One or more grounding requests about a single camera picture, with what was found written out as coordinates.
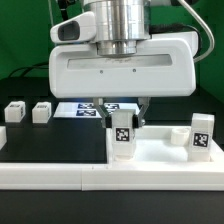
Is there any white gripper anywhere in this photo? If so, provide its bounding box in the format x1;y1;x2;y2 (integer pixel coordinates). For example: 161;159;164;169
49;12;197;129

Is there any white square table top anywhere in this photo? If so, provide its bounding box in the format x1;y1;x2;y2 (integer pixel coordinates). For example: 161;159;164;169
106;126;224;163

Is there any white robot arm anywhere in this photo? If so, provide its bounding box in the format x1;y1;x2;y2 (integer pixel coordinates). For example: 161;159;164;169
49;0;215;128

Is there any white marker sheet with tags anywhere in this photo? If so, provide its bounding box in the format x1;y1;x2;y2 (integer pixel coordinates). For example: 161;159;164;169
54;102;140;118

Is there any white U-shaped obstacle fence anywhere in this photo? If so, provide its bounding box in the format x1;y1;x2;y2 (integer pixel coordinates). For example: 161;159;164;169
0;126;224;192

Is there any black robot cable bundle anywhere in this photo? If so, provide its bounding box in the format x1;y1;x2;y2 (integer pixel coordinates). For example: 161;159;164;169
7;0;78;78

